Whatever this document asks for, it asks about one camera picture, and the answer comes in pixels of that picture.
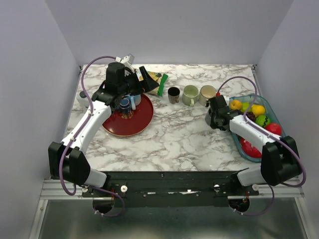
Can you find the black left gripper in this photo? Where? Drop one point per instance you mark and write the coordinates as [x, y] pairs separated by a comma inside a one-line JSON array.
[[148, 83]]

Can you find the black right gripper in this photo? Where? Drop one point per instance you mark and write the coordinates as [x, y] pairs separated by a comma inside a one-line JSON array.
[[213, 124]]

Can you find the dark grey mug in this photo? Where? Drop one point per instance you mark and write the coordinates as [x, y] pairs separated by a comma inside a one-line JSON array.
[[208, 117]]

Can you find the brown striped mug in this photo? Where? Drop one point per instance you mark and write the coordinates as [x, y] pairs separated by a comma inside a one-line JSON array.
[[173, 95]]

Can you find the cream mug with black rim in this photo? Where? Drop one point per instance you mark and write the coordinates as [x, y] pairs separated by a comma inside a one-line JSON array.
[[206, 92]]

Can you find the light green mug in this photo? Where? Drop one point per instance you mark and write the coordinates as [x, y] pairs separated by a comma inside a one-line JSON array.
[[190, 95]]

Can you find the light blue white mug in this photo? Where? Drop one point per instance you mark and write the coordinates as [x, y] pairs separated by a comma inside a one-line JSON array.
[[134, 101]]

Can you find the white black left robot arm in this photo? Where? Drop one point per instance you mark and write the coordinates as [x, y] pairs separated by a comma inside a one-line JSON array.
[[67, 159]]

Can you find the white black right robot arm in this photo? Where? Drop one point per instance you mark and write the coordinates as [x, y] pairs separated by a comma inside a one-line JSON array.
[[280, 160]]

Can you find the dark blue mug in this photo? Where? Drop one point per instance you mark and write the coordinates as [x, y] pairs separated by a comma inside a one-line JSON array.
[[125, 109]]

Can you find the green chips bag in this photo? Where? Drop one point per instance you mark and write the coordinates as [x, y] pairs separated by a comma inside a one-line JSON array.
[[161, 80]]

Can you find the orange toy fruit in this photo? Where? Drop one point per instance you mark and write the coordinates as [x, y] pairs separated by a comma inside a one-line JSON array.
[[235, 105]]

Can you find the green toy lime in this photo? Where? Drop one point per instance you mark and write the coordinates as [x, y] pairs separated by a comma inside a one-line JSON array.
[[245, 107]]

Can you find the dark toy grapes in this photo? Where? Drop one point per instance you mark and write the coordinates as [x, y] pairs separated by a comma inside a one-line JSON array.
[[251, 116]]

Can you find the red round tray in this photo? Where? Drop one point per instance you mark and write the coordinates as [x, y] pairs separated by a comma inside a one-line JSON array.
[[141, 118]]

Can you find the yellow toy lemon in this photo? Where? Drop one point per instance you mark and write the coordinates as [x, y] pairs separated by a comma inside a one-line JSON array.
[[258, 110]]

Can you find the red toy dragon fruit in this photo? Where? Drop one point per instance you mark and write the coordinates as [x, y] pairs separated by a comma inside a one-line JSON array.
[[249, 149]]

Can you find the teal transparent fruit container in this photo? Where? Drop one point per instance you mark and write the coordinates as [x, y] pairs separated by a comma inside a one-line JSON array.
[[256, 136]]

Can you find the red toy apple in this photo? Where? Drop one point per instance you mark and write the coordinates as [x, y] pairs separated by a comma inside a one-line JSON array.
[[274, 128]]

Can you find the white bottle grey cap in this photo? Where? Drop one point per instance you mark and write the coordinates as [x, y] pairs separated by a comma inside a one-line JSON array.
[[83, 100]]

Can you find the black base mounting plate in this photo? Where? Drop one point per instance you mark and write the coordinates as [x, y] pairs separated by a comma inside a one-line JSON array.
[[176, 189]]

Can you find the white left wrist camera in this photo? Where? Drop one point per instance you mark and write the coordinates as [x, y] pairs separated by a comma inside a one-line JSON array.
[[128, 61]]

